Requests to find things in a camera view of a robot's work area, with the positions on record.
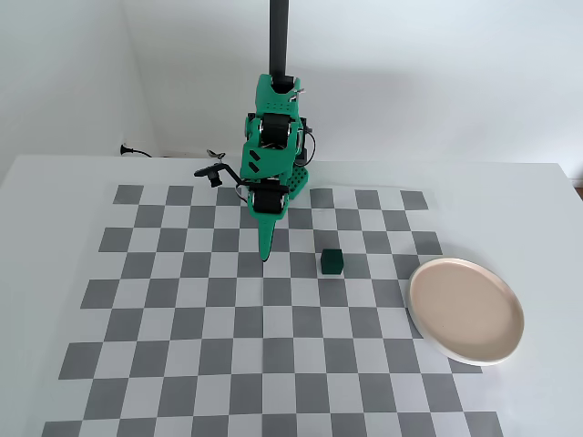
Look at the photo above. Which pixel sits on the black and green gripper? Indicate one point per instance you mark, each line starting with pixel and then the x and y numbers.
pixel 268 201

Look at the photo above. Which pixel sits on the dark green dice cube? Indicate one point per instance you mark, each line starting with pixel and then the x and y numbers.
pixel 331 263

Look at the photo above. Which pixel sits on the green perforated robot base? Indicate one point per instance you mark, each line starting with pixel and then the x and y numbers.
pixel 299 179

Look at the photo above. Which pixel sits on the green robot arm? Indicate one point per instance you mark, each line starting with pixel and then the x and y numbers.
pixel 268 159

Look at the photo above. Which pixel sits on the beige round plate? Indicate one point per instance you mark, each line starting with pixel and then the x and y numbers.
pixel 467 309

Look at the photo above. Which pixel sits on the grey white checkerboard mat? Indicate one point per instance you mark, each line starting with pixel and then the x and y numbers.
pixel 228 341

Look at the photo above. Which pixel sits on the black vertical pole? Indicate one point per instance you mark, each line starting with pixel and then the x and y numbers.
pixel 279 41

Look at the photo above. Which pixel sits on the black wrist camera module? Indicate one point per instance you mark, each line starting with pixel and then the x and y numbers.
pixel 213 177

